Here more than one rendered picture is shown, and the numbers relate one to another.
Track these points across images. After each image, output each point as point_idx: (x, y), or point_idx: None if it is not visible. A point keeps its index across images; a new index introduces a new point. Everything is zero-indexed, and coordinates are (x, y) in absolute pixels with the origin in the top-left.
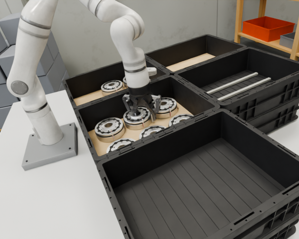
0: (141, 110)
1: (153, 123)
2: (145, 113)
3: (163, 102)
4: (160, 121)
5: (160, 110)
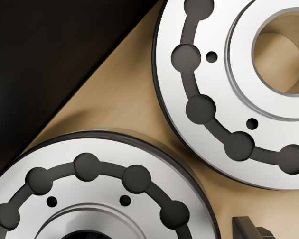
0: (105, 193)
1: (231, 236)
2: (170, 232)
3: (277, 17)
4: (282, 211)
5: None
